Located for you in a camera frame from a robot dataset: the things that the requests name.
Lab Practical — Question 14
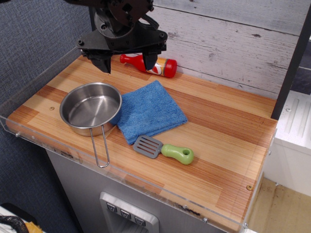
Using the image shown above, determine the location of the grey green toy spatula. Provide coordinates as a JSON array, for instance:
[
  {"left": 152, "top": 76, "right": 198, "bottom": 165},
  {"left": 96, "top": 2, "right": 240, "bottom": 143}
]
[{"left": 133, "top": 135, "right": 194, "bottom": 165}]

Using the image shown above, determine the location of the yellow object at corner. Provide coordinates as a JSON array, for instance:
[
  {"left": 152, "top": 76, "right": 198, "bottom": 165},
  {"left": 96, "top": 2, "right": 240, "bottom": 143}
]
[{"left": 25, "top": 222, "right": 45, "bottom": 233}]

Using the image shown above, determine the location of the red toy sauce bottle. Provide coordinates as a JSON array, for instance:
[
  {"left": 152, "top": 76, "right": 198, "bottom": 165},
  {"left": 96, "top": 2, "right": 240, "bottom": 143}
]
[{"left": 120, "top": 54, "right": 177, "bottom": 78}]

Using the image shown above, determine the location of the clear acrylic table guard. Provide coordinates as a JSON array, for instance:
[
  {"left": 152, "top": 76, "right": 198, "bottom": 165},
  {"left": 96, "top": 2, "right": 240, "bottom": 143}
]
[{"left": 0, "top": 49, "right": 276, "bottom": 233}]

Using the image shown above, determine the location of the stainless steel pot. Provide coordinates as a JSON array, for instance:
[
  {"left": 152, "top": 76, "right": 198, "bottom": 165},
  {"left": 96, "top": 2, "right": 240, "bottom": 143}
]
[{"left": 59, "top": 82, "right": 122, "bottom": 168}]

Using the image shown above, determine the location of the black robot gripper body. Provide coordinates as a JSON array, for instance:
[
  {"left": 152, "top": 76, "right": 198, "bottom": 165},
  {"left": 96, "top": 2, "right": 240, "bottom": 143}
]
[{"left": 77, "top": 14, "right": 168, "bottom": 56}]

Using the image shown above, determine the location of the silver dispenser panel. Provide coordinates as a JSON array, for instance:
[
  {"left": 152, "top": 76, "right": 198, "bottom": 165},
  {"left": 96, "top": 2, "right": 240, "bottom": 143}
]
[{"left": 100, "top": 192, "right": 160, "bottom": 233}]

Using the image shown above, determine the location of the white toy sink unit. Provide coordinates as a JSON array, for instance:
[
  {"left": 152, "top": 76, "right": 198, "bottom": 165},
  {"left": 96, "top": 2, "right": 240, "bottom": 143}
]
[{"left": 263, "top": 91, "right": 311, "bottom": 196}]

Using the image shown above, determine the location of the dark right frame post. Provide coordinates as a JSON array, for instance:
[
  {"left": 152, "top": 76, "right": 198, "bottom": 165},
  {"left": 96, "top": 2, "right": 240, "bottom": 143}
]
[{"left": 271, "top": 2, "right": 311, "bottom": 120}]

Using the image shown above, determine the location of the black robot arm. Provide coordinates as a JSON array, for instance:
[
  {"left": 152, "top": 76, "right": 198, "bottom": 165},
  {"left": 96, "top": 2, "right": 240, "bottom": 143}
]
[{"left": 68, "top": 0, "right": 168, "bottom": 73}]

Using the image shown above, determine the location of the blue folded cloth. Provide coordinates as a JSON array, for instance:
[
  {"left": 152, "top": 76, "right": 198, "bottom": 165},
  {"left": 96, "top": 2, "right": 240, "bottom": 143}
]
[{"left": 118, "top": 81, "right": 188, "bottom": 145}]

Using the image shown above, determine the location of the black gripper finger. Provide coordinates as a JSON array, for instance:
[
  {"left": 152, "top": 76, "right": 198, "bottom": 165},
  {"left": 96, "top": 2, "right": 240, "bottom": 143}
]
[
  {"left": 142, "top": 51, "right": 157, "bottom": 70},
  {"left": 87, "top": 54, "right": 111, "bottom": 73}
]

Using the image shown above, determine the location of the black braided cable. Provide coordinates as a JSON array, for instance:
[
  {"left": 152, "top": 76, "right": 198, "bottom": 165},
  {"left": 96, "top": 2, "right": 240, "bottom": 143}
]
[{"left": 0, "top": 215, "right": 29, "bottom": 233}]

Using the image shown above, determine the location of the grey toy fridge cabinet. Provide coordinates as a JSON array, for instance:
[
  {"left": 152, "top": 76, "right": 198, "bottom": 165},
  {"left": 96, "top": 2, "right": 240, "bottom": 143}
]
[{"left": 47, "top": 151, "right": 221, "bottom": 233}]

